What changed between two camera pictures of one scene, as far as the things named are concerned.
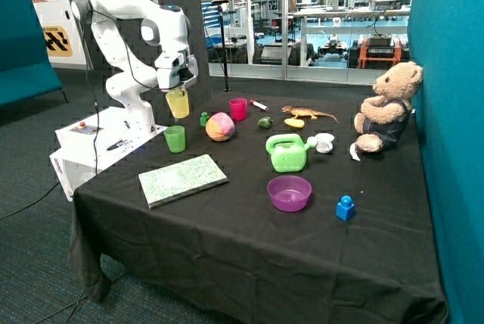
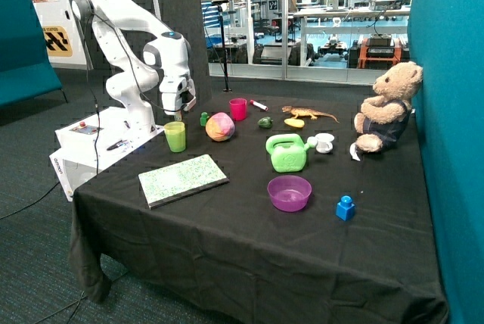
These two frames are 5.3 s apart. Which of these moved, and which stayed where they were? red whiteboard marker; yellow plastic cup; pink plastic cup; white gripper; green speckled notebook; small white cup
Moved: white gripper; yellow plastic cup
Stayed: small white cup; red whiteboard marker; pink plastic cup; green speckled notebook
